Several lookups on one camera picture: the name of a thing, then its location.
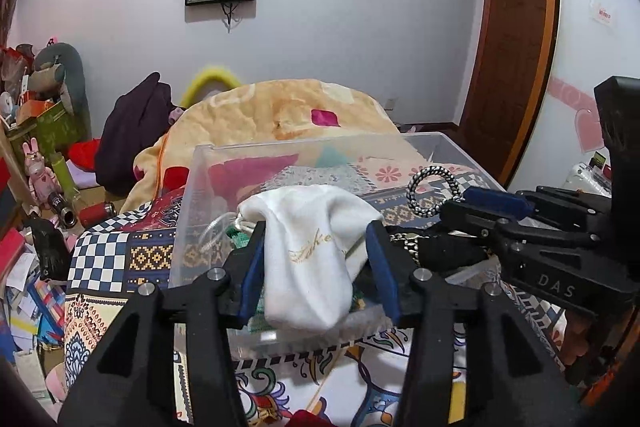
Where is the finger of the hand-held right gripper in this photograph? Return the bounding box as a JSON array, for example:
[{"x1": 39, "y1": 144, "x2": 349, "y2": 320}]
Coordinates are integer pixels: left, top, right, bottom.
[
  {"x1": 439, "y1": 201, "x2": 603, "y2": 249},
  {"x1": 466, "y1": 186, "x2": 613, "y2": 229}
]

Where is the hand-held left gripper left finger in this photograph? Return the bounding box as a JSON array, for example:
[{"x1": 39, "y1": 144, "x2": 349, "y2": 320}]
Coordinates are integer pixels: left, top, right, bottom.
[{"x1": 57, "y1": 221, "x2": 267, "y2": 427}]

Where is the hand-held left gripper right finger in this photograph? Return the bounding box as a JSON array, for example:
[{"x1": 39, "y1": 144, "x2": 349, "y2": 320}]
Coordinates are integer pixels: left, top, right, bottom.
[{"x1": 365, "y1": 221, "x2": 587, "y2": 427}]

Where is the black white braided cord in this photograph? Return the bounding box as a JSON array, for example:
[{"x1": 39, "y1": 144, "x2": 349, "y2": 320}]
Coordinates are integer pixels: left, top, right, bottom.
[{"x1": 406, "y1": 165, "x2": 463, "y2": 218}]

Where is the white drawstring pouch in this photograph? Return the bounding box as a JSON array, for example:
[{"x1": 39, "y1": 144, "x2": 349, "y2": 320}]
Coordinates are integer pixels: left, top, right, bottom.
[{"x1": 235, "y1": 185, "x2": 386, "y2": 334}]

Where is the clear plastic storage box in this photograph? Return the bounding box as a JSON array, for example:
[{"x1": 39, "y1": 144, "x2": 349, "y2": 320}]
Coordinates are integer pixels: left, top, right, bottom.
[{"x1": 167, "y1": 132, "x2": 507, "y2": 359}]

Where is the white plastic bag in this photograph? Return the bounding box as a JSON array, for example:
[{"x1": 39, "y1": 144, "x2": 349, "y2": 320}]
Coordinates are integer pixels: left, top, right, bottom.
[{"x1": 562, "y1": 161, "x2": 614, "y2": 198}]

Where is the green knit cloth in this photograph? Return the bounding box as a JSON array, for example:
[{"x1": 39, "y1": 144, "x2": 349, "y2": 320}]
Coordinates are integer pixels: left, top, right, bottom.
[{"x1": 225, "y1": 227, "x2": 252, "y2": 254}]

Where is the patterned patchwork bed sheet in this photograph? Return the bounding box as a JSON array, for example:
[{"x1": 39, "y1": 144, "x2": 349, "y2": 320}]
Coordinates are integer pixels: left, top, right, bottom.
[{"x1": 64, "y1": 156, "x2": 572, "y2": 427}]

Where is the brown wooden door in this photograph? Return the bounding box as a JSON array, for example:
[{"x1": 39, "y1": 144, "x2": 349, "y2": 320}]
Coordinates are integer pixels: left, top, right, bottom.
[{"x1": 430, "y1": 0, "x2": 562, "y2": 188}]

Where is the red thermos bottle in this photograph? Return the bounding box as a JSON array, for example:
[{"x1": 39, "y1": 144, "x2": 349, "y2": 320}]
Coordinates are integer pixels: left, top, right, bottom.
[{"x1": 77, "y1": 201, "x2": 117, "y2": 229}]

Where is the orange fleece blanket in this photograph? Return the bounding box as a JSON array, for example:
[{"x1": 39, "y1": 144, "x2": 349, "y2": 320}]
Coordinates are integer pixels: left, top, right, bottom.
[{"x1": 120, "y1": 78, "x2": 417, "y2": 214}]

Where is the dark purple garment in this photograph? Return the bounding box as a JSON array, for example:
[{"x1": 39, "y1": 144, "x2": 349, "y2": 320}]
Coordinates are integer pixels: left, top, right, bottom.
[{"x1": 93, "y1": 72, "x2": 177, "y2": 198}]

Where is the black metal cylinder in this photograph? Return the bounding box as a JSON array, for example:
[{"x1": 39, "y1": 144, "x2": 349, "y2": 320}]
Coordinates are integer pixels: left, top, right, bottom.
[{"x1": 47, "y1": 191, "x2": 79, "y2": 229}]

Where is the black bag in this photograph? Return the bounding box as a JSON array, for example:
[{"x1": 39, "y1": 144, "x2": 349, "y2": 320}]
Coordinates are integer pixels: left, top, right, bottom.
[{"x1": 24, "y1": 216, "x2": 74, "y2": 282}]

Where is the red cloth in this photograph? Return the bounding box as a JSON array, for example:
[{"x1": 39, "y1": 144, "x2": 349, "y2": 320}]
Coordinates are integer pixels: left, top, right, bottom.
[{"x1": 67, "y1": 139, "x2": 104, "y2": 172}]

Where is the green bottle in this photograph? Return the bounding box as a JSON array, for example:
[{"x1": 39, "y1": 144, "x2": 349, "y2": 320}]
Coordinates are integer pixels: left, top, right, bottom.
[{"x1": 50, "y1": 151, "x2": 82, "y2": 204}]

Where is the pile of papers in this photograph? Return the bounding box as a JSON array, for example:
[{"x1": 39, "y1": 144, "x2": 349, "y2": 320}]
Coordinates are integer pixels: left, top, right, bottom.
[{"x1": 0, "y1": 227, "x2": 67, "y2": 404}]

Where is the pink rabbit figure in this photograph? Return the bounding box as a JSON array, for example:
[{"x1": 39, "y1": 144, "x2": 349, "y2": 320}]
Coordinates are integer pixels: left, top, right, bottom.
[{"x1": 22, "y1": 137, "x2": 57, "y2": 214}]

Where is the green cardboard box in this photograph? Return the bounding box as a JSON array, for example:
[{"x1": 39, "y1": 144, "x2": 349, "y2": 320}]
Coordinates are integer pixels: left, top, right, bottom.
[{"x1": 5, "y1": 99, "x2": 77, "y2": 158}]

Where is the grey plush toy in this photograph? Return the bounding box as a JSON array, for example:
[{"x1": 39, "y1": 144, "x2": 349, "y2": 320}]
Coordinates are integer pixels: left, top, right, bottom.
[{"x1": 27, "y1": 42, "x2": 87, "y2": 116}]

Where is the pink heart wall sticker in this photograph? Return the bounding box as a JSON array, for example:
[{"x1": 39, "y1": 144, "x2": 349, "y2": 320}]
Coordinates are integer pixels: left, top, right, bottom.
[{"x1": 549, "y1": 76, "x2": 604, "y2": 154}]

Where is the white red wall sticker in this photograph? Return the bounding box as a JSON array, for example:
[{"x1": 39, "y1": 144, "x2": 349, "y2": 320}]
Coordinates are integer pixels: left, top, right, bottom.
[{"x1": 590, "y1": 0, "x2": 617, "y2": 26}]

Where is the yellow plush ring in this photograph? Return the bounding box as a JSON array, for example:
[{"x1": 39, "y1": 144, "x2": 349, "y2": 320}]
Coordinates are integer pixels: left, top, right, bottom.
[{"x1": 180, "y1": 64, "x2": 244, "y2": 108}]

